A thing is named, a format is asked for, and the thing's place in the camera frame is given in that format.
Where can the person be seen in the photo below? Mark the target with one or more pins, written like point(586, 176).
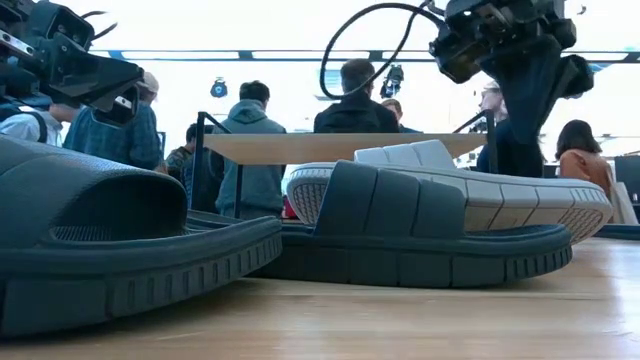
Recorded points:
point(177, 160)
point(355, 117)
point(115, 142)
point(250, 117)
point(580, 167)
point(520, 160)
point(395, 107)
point(25, 127)

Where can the ceiling light track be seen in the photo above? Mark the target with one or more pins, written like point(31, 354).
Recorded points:
point(245, 55)

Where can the blue mat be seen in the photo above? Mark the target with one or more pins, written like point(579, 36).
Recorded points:
point(622, 231)

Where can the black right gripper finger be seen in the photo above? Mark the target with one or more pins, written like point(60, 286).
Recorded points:
point(527, 90)
point(577, 75)

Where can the light grey rubber slide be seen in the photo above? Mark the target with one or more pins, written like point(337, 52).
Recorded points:
point(500, 200)

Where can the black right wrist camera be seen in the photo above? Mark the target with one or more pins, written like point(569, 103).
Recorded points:
point(457, 60)

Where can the wooden shelf with black frame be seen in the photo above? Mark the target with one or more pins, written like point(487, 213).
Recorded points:
point(325, 147)

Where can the black monitor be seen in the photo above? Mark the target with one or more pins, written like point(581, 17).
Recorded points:
point(627, 175)

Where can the red box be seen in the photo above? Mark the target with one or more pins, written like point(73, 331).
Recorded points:
point(289, 211)

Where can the beige bag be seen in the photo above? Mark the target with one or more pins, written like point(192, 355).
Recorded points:
point(622, 205)

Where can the small ceiling fixture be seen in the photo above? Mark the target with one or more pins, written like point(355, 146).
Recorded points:
point(582, 10)

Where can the black ceiling spotlight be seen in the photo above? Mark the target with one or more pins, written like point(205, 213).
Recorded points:
point(219, 90)
point(392, 82)

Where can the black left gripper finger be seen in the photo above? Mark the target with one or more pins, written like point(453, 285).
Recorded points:
point(125, 116)
point(95, 75)

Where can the dark grey rubber slide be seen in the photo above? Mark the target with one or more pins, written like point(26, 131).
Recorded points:
point(390, 210)
point(75, 190)

